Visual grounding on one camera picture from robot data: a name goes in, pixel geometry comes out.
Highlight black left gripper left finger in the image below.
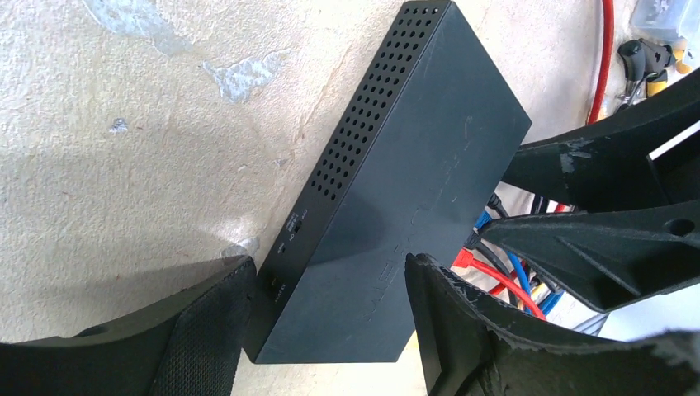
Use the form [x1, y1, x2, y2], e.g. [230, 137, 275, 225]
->
[1, 256, 256, 395]

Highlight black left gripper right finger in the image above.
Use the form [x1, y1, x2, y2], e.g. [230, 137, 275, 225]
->
[405, 254, 699, 395]

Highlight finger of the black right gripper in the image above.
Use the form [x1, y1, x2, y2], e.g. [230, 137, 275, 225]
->
[480, 200, 699, 313]
[502, 71, 699, 212]

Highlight blue ethernet cable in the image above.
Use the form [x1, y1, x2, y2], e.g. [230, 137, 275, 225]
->
[473, 210, 565, 317]

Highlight black network switch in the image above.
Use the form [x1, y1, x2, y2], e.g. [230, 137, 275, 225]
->
[244, 1, 532, 364]

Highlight black yellow pliers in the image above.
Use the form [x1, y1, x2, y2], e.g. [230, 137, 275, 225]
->
[615, 38, 696, 113]

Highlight clear plastic parts box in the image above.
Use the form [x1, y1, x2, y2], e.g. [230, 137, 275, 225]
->
[630, 0, 699, 43]

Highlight red ethernet cable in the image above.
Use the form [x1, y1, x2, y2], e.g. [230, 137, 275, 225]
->
[586, 0, 615, 125]
[452, 247, 548, 322]

